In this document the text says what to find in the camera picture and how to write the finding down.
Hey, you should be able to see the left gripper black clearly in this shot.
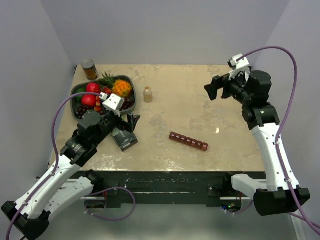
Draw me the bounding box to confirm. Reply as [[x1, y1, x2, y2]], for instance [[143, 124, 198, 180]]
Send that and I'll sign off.
[[92, 109, 140, 146]]

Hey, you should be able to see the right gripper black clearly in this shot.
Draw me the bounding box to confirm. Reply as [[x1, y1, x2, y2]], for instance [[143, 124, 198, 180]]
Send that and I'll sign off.
[[204, 67, 252, 106]]

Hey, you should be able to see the red weekly pill organizer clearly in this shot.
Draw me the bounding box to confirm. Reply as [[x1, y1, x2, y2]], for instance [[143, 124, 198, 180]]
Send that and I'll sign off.
[[169, 131, 209, 152]]

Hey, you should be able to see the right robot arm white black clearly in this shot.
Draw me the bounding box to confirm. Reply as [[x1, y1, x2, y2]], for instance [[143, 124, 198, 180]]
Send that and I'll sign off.
[[204, 70, 311, 216]]

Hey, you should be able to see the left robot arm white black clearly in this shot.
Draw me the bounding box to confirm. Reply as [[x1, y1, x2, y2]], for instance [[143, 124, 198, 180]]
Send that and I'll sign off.
[[1, 111, 140, 240]]

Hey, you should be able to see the dark grape bunch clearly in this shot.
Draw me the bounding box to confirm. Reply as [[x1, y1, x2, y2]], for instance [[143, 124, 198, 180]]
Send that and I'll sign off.
[[74, 98, 135, 120]]

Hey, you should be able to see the black product box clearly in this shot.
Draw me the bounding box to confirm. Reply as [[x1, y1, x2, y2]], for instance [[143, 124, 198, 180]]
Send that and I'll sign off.
[[111, 128, 138, 152]]

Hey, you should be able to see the small amber pill bottle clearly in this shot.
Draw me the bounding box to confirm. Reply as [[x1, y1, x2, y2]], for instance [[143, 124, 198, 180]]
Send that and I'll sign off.
[[143, 86, 153, 103]]

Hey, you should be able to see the orange spiky fruit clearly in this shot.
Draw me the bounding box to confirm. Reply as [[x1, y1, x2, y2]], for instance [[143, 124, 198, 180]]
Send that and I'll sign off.
[[112, 79, 133, 98]]

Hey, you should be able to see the strawberries pile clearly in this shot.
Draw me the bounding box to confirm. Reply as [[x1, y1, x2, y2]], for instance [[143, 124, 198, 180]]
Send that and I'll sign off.
[[94, 87, 112, 112]]

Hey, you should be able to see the grey fruit tray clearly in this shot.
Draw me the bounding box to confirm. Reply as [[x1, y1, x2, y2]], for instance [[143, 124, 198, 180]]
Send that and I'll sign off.
[[70, 73, 137, 120]]

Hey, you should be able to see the lower red apple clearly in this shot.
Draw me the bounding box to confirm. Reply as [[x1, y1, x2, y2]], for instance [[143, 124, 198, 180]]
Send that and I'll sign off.
[[81, 94, 97, 108]]

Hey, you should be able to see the red apple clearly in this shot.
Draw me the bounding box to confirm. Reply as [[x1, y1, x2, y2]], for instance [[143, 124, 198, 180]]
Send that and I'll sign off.
[[86, 82, 101, 94], [81, 94, 97, 108]]

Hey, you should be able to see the upper red apple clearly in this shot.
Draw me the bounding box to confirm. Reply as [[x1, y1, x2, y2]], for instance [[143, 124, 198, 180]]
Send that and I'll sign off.
[[86, 82, 101, 94]]

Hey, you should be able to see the green lime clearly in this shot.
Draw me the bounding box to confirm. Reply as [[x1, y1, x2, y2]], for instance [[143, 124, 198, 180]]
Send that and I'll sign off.
[[74, 87, 86, 103]]

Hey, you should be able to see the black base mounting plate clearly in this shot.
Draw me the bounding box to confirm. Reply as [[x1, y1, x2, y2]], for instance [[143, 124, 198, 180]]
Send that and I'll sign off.
[[74, 171, 253, 208]]

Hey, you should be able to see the tin can with label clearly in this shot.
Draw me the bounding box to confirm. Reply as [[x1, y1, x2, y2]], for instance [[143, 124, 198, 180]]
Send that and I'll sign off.
[[81, 59, 99, 81]]

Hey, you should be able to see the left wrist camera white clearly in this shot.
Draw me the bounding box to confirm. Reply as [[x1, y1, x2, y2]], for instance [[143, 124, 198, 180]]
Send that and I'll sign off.
[[99, 93, 125, 111]]

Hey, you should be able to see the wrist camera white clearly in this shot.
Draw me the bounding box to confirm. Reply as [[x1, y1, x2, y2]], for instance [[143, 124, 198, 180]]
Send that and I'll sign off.
[[99, 93, 125, 111], [227, 54, 250, 78]]

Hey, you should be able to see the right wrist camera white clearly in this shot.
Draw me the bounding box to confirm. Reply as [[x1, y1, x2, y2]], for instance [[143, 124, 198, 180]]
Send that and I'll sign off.
[[227, 54, 250, 78]]

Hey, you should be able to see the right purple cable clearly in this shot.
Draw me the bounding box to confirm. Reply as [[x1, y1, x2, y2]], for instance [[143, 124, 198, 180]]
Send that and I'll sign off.
[[237, 46, 320, 231]]

